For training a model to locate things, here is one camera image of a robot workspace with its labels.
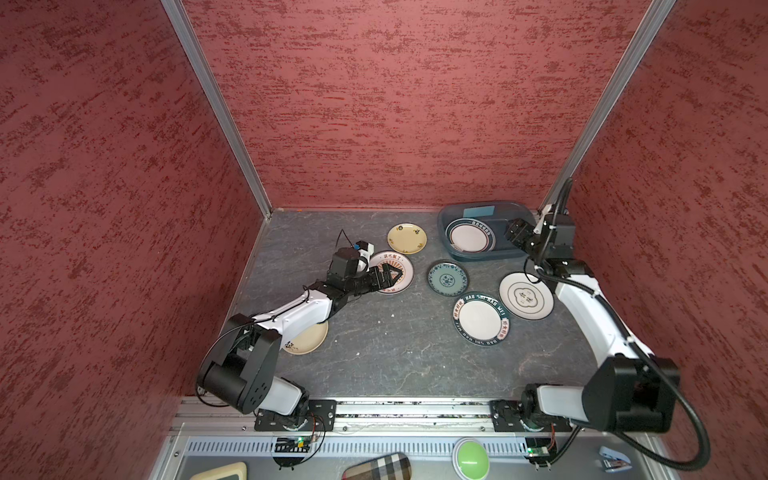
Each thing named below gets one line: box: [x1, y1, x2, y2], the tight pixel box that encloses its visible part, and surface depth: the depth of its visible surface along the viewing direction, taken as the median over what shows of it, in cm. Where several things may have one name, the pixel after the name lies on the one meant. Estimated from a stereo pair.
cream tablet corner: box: [189, 461, 248, 480], surface depth 67 cm
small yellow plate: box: [386, 222, 428, 255], surface depth 113 cm
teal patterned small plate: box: [427, 260, 469, 297], surface depth 102 cm
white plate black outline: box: [499, 271, 555, 320], surface depth 97 cm
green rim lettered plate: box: [452, 292, 511, 347], surface depth 93 cm
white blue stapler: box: [599, 446, 633, 473], surface depth 68 cm
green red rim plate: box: [445, 217, 497, 254], surface depth 113 cm
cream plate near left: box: [283, 321, 329, 355], surface depth 87 cm
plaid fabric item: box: [342, 452, 412, 480], surface depth 66 cm
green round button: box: [457, 441, 489, 480], surface depth 69 cm
